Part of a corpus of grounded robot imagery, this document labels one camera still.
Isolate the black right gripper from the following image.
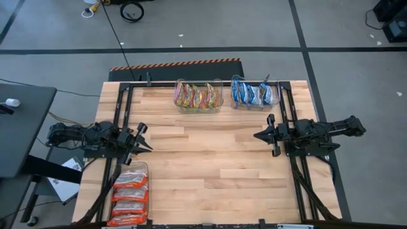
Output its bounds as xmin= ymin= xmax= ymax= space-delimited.
xmin=253 ymin=113 xmax=289 ymax=157

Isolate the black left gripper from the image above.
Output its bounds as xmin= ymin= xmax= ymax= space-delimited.
xmin=116 ymin=123 xmax=153 ymax=165

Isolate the yellow-pink snack packet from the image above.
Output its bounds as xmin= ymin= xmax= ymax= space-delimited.
xmin=205 ymin=82 xmax=221 ymax=109

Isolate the clear plastic bin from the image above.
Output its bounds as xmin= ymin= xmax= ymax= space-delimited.
xmin=230 ymin=74 xmax=282 ymax=112
xmin=173 ymin=78 xmax=224 ymax=115
xmin=106 ymin=160 xmax=150 ymax=227

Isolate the white paper sheet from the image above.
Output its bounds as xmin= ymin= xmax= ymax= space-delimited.
xmin=47 ymin=158 xmax=84 ymax=203

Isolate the black hazard-striped floor mat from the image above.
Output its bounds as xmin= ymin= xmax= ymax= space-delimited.
xmin=108 ymin=57 xmax=245 ymax=82

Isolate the black desk leg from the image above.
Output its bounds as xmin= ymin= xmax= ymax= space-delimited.
xmin=20 ymin=155 xmax=83 ymax=227

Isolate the dark grey desk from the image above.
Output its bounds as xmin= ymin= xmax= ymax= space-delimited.
xmin=0 ymin=83 xmax=58 ymax=229

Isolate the white and yellow plug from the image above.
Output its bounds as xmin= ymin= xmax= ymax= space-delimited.
xmin=81 ymin=0 xmax=102 ymax=18

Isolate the black equipment box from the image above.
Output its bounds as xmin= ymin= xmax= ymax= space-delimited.
xmin=382 ymin=18 xmax=407 ymax=44
xmin=372 ymin=0 xmax=407 ymax=23

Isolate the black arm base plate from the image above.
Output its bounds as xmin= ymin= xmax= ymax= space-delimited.
xmin=83 ymin=146 xmax=128 ymax=160
xmin=284 ymin=139 xmax=341 ymax=157

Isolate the yellow cable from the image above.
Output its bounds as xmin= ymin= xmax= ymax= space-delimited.
xmin=47 ymin=111 xmax=95 ymax=127

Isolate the long black floor cable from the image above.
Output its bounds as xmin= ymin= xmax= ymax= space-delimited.
xmin=100 ymin=0 xmax=137 ymax=81

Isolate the coiled black cable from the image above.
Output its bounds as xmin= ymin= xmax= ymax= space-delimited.
xmin=119 ymin=1 xmax=146 ymax=24

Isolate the thin black equipment cable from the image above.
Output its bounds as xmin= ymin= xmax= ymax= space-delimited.
xmin=364 ymin=8 xmax=384 ymax=31

